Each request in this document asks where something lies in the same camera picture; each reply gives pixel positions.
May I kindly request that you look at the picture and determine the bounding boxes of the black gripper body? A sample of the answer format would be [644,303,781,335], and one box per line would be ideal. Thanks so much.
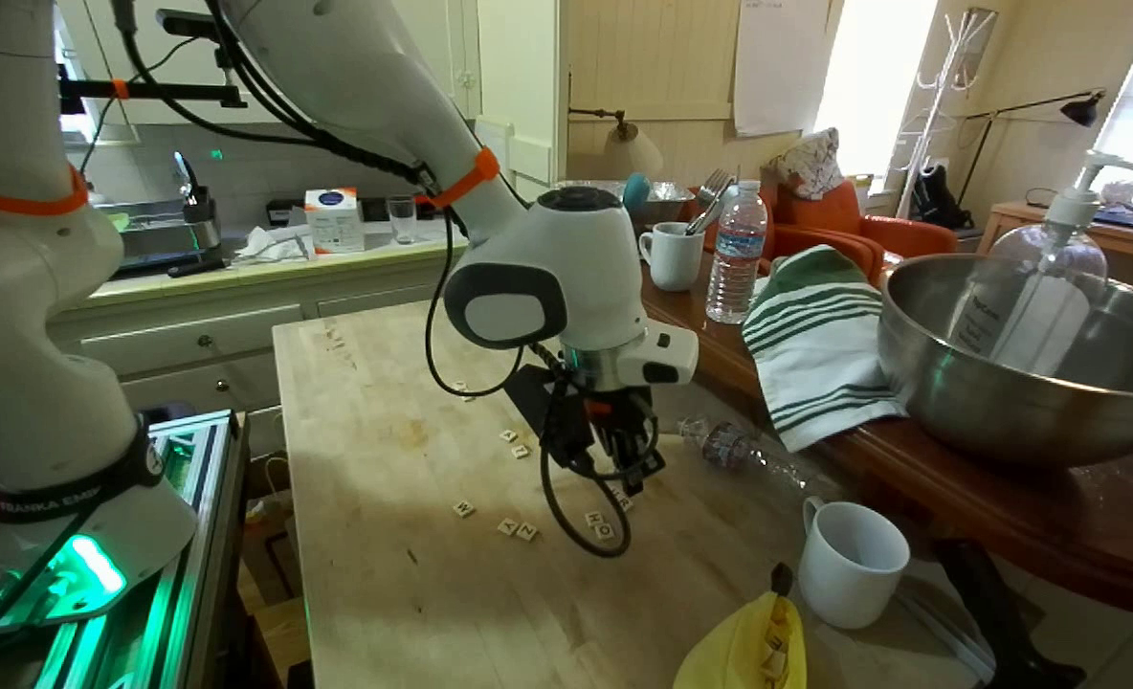
[565,379,661,460]

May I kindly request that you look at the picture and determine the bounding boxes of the white ceramic mug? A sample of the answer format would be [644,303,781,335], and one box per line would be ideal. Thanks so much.
[640,219,708,295]
[794,494,916,637]

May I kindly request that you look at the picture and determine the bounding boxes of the cream upper wall cabinet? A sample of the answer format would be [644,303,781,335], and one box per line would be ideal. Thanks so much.
[52,0,484,127]

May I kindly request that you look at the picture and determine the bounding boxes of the aluminum robot stand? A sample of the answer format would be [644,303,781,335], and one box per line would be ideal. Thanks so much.
[0,407,254,689]

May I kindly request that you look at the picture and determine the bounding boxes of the black camera boom bar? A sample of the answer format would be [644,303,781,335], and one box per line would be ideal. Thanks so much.
[56,69,254,119]

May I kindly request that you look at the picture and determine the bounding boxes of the black desk lamp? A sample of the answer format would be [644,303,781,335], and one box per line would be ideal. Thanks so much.
[953,88,1110,206]

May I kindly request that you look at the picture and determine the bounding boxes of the large steel mixing bowl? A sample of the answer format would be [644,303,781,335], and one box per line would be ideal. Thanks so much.
[875,250,1133,472]

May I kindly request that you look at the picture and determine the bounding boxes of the crumpled white cloth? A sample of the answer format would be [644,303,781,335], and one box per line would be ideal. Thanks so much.
[235,224,319,268]

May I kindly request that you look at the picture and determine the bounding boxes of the metal dish rack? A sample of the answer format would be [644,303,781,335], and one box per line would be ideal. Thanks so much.
[112,197,200,280]

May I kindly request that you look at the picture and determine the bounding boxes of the clear plastic sheet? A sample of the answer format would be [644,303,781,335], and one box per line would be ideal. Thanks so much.
[887,559,1008,689]

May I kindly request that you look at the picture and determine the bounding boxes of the green striped white towel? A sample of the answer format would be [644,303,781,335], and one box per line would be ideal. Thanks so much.
[740,242,910,460]

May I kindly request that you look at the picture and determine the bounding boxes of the cream kitchen counter cabinet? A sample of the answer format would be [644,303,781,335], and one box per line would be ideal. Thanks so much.
[47,234,522,444]

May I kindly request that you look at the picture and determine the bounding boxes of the orange chair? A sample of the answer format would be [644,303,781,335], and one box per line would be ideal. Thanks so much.
[760,176,963,286]

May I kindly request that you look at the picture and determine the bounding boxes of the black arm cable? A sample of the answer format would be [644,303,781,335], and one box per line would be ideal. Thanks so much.
[112,0,635,564]

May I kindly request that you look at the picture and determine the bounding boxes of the black strap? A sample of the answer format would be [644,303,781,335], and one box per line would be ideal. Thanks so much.
[926,532,1092,689]

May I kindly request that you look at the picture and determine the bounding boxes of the crushed clear plastic bottle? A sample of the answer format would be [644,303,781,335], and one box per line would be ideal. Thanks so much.
[667,415,817,499]

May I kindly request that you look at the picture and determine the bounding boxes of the aluminum foil tray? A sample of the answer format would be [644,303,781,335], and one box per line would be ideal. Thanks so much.
[640,182,699,219]

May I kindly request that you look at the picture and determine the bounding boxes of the black silver dispenser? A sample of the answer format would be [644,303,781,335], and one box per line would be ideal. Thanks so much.
[166,151,235,280]

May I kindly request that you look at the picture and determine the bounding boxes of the white wall paper sheet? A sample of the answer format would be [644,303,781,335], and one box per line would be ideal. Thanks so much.
[730,0,847,143]

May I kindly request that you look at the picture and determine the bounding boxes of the gooseneck lamp tan shade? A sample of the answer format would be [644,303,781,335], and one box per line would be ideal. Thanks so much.
[561,105,667,185]

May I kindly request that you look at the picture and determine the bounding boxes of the clear water bottle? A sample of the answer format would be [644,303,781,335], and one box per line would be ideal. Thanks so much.
[699,176,774,328]

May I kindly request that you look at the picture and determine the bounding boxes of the white coat rack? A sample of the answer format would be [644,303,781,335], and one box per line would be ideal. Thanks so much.
[892,4,1003,224]

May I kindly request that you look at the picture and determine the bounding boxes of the clear pump dispenser bottle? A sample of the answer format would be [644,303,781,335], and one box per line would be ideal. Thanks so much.
[947,151,1133,379]

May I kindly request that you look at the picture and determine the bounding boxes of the yellow banana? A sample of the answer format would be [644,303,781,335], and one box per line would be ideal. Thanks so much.
[669,564,817,689]

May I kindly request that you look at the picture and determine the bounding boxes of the clear drinking glass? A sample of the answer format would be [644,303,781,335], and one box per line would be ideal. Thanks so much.
[385,190,420,250]

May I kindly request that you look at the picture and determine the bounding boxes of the patterned cloth bag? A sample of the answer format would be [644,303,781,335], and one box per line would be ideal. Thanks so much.
[766,122,847,203]

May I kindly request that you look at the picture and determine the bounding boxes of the black stereo camera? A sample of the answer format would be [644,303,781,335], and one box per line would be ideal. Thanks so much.
[157,4,235,46]

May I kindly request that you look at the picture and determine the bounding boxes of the dark wooden side table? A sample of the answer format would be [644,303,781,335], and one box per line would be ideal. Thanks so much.
[640,203,1133,623]

